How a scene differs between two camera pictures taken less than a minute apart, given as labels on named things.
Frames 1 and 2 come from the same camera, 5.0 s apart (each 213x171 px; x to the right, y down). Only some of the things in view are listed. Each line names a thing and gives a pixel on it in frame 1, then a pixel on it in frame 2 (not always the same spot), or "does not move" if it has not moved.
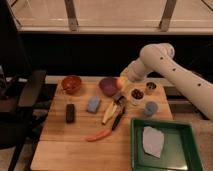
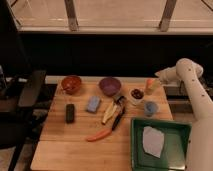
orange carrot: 100,134 does not move
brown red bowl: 71,83 does not move
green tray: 164,145 does not move
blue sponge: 93,104 does not move
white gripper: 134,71 -> 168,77
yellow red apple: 120,81 -> 150,82
